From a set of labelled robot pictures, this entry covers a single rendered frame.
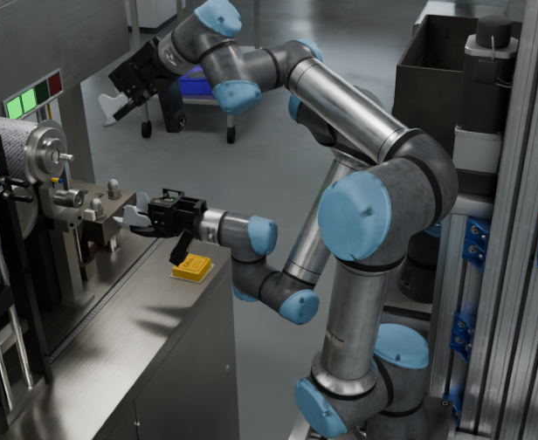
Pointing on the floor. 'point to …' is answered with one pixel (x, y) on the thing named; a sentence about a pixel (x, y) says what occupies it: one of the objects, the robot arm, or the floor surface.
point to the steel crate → (437, 76)
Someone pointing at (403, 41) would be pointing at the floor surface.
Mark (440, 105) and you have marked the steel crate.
